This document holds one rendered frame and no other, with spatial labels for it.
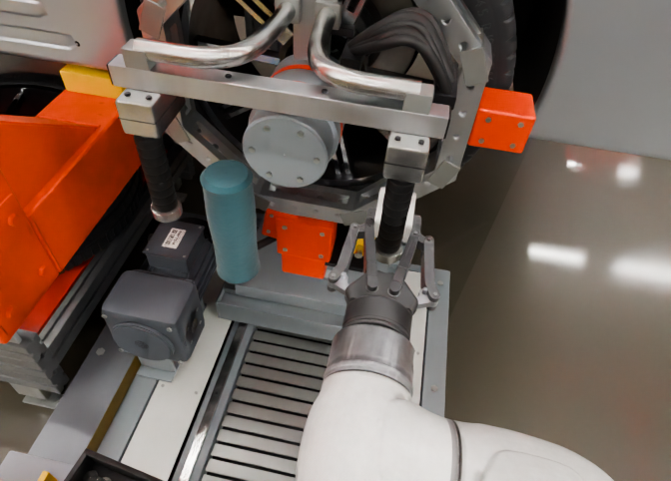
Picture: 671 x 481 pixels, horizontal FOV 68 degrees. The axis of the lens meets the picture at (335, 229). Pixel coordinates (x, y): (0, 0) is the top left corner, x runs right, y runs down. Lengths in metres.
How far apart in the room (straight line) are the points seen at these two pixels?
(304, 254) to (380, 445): 0.69
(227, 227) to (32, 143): 0.35
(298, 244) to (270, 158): 0.36
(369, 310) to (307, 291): 0.81
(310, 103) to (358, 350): 0.30
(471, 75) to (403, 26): 0.18
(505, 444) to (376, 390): 0.12
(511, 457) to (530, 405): 1.08
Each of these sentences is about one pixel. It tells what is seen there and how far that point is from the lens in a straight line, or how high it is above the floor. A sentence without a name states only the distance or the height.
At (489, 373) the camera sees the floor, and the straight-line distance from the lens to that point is 1.55.
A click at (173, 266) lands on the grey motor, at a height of 0.39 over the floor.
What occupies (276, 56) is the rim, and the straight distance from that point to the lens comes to 0.94.
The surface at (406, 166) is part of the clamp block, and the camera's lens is 0.60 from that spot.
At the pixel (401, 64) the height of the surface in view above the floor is 0.81.
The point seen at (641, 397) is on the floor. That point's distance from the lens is 1.72.
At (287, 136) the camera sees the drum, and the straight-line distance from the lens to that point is 0.70.
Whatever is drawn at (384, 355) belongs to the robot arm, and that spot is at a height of 0.87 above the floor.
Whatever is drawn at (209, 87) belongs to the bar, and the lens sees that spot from 0.64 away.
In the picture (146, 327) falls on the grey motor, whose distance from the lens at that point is 1.12.
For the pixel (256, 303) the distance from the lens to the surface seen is 1.40.
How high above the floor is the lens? 1.30
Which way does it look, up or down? 47 degrees down
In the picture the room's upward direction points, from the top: 5 degrees clockwise
